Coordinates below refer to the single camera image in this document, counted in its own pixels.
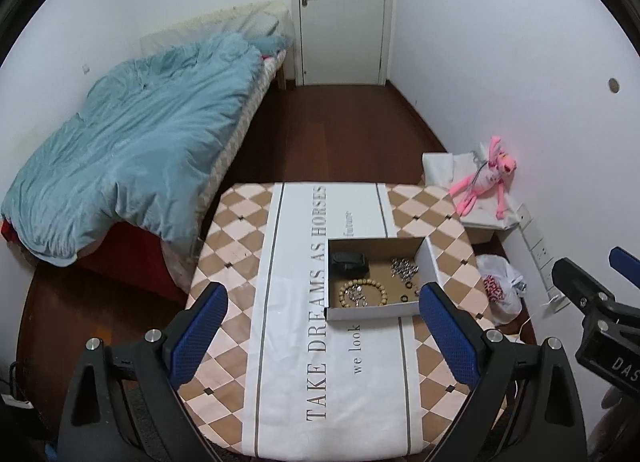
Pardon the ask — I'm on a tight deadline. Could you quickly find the checked brown tablecloth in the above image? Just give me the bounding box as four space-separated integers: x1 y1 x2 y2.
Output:
176 182 521 458

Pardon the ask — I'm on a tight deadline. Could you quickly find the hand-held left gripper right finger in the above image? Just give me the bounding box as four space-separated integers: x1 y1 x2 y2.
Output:
418 282 589 462

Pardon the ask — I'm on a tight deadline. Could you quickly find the white wall socket strip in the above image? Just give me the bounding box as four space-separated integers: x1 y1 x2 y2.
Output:
515 202 568 315

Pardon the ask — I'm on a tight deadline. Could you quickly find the white door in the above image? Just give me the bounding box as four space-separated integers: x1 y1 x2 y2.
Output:
290 0 396 88

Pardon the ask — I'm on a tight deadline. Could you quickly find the light blue blanket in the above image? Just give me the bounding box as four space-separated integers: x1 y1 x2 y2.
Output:
0 32 293 268

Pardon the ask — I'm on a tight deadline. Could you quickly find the white cloth bag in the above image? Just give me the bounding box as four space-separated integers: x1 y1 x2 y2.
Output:
421 142 523 230

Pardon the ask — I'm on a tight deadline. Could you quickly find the bed with patterned mattress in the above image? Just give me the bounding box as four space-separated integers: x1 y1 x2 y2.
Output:
0 0 296 303

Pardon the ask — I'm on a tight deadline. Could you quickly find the white plastic bag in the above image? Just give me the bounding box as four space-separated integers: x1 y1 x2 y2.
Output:
475 253 528 327

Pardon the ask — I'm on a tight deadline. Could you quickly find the cream pillow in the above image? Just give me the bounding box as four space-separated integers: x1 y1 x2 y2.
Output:
140 0 293 58

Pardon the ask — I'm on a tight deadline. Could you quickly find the pink plush toy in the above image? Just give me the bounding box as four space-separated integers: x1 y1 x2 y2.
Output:
449 136 517 219

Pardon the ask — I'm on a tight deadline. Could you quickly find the white cardboard box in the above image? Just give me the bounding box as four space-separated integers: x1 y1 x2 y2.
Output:
324 236 441 323

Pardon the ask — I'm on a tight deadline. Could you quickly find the black small case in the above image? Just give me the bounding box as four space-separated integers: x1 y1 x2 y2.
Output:
332 251 371 277

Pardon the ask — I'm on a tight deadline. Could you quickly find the chunky silver chain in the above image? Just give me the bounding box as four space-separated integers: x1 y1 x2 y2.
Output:
390 257 420 279

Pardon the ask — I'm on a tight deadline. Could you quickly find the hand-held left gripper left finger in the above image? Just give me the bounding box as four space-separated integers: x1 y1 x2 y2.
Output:
56 282 229 462

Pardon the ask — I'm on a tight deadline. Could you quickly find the wooden bead bracelet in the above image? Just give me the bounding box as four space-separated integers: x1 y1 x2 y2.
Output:
338 278 390 308

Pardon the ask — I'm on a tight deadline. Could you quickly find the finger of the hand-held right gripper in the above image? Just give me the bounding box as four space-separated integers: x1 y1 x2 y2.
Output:
609 247 640 289
551 257 640 330

